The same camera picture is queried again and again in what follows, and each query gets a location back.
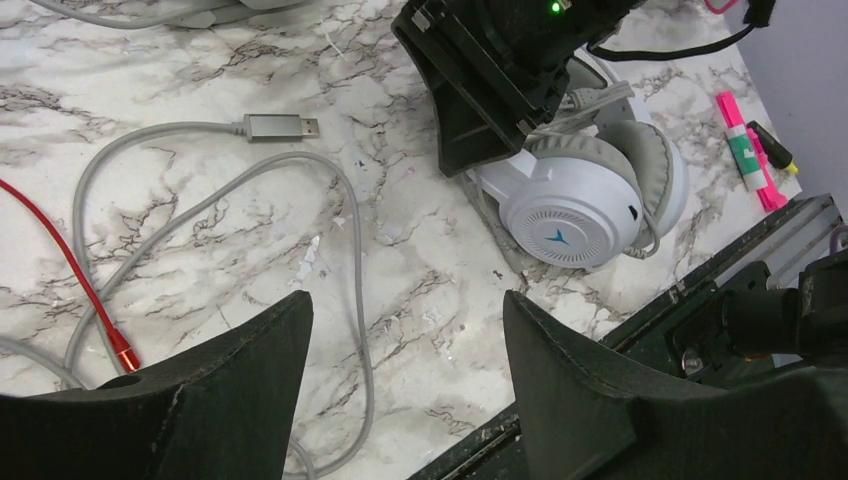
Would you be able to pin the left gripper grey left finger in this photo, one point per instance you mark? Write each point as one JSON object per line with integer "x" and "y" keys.
{"x": 222, "y": 409}

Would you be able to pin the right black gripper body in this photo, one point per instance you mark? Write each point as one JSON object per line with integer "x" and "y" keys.
{"x": 498, "y": 69}

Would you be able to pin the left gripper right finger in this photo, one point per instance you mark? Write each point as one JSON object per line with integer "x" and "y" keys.
{"x": 588, "y": 412}

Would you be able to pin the white gaming headset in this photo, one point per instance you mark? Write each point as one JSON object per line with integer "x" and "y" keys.
{"x": 600, "y": 182}

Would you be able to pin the white green marker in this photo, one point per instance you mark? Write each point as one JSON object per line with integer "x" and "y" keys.
{"x": 746, "y": 158}

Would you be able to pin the pink highlighter marker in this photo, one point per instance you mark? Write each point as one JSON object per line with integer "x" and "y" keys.
{"x": 770, "y": 198}

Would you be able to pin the black yellow marker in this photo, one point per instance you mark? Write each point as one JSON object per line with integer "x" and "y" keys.
{"x": 778, "y": 155}

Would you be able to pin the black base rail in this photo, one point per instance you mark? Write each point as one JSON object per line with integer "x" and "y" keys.
{"x": 739, "y": 371}

